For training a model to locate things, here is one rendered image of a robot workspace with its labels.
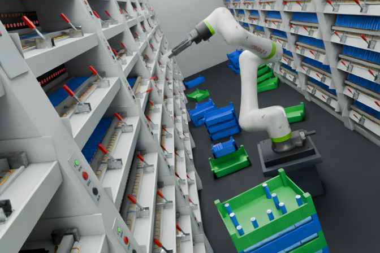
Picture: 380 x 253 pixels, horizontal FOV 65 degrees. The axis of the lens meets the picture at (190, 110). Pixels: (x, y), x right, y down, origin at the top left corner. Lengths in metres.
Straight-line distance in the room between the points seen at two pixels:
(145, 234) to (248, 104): 1.12
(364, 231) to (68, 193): 1.42
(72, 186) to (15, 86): 0.21
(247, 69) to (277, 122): 0.40
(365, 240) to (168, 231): 0.94
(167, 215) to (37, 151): 0.76
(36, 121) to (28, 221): 0.18
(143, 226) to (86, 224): 0.32
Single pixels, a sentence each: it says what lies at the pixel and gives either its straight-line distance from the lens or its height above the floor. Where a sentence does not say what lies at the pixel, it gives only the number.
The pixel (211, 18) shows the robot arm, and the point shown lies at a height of 1.15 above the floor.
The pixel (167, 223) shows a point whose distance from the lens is 1.24.
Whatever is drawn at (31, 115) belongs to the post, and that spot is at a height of 1.21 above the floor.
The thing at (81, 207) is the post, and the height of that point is 1.00.
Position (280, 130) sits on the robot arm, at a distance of 1.75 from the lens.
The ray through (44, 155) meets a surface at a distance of 0.62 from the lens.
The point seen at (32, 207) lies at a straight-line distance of 0.53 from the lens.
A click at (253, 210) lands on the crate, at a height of 0.48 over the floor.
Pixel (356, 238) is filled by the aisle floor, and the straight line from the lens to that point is 1.72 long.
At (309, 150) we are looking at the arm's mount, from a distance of 1.76.
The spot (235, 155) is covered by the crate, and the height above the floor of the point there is 0.01.
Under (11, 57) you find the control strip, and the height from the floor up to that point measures 1.31.
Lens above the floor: 1.28
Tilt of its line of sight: 19 degrees down
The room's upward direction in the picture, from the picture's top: 24 degrees counter-clockwise
